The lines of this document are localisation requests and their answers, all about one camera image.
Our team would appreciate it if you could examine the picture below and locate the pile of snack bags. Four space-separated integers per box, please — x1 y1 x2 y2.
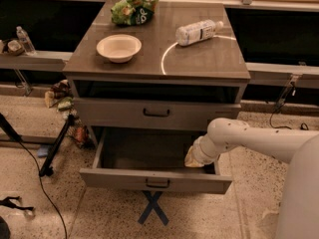
44 80 91 148

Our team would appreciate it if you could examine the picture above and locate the upright water bottle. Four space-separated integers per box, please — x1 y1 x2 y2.
16 26 36 55

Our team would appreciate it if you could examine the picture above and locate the grey side shelf rail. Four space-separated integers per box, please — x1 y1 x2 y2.
0 51 72 72

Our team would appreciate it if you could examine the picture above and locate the lying clear plastic bottle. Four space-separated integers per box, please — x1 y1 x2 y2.
175 20 223 47

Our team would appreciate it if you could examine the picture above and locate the grey drawer cabinet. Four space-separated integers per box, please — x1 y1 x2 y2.
62 0 251 144

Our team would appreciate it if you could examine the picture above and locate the black floor cable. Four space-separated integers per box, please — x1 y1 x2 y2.
0 113 69 239

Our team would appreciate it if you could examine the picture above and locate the black tripod leg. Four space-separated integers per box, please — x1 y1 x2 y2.
39 115 75 177

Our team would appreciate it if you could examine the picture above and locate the green chip bag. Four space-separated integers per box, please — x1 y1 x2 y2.
111 0 159 26

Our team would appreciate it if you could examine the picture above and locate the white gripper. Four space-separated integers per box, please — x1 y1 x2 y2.
184 134 219 168

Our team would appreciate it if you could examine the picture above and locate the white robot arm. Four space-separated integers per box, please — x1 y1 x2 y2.
184 119 319 239

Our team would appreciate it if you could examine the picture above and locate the white bowl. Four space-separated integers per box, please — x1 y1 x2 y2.
96 34 142 63

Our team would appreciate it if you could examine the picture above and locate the blue tape cross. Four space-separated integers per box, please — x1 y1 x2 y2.
138 190 169 226

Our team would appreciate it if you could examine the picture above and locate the grey top drawer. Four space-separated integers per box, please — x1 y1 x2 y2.
74 98 241 131

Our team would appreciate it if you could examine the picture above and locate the grey drawer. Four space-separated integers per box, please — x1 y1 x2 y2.
74 98 241 131
80 127 232 194

